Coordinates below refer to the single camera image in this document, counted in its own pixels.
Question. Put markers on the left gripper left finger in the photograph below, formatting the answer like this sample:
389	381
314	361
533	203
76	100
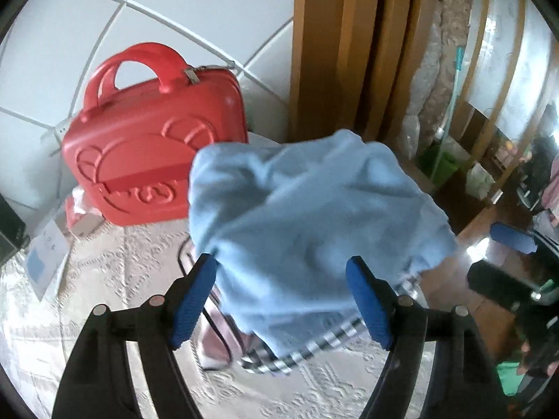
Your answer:
97	380

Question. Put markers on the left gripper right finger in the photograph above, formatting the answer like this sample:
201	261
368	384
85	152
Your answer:
463	382

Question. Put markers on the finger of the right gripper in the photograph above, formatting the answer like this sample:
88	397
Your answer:
513	238
499	287

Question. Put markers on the blue garment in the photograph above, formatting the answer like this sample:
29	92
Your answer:
283	221

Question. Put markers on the white lace tablecloth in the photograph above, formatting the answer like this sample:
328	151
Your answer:
123	267

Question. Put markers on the pink garment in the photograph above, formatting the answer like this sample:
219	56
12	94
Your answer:
219	344

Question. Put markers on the clear plastic document sleeve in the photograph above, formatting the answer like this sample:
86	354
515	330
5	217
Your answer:
46	258

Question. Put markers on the black white checkered garment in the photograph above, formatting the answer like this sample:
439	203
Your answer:
294	315

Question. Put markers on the red white small packet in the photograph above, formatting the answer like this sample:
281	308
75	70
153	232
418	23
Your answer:
82	217

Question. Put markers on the black framed picture box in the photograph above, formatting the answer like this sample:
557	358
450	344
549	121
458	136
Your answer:
12	232

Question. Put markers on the red plastic suitcase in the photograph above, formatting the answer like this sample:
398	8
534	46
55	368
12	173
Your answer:
145	115

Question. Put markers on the white power strip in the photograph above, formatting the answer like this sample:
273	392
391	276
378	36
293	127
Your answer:
52	139

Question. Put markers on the wooden door frame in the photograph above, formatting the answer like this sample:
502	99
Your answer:
352	65

